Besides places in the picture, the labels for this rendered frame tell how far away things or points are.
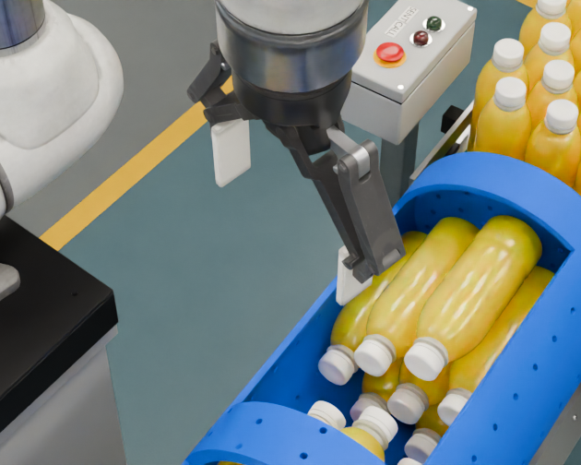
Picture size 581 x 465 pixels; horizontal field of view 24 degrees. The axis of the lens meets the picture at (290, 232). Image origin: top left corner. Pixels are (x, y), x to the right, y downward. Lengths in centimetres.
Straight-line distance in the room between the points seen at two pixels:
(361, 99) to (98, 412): 54
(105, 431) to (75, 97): 52
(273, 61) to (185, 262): 221
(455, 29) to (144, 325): 126
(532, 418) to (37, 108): 61
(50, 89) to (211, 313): 148
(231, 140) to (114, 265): 201
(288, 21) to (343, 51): 5
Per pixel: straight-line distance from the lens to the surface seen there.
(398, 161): 196
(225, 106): 93
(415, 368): 140
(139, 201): 309
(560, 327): 142
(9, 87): 143
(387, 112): 178
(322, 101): 81
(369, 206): 86
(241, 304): 289
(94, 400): 175
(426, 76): 180
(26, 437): 167
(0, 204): 149
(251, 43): 76
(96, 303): 157
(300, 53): 76
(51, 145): 149
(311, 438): 126
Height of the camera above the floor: 231
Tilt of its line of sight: 50 degrees down
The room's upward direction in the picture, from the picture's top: straight up
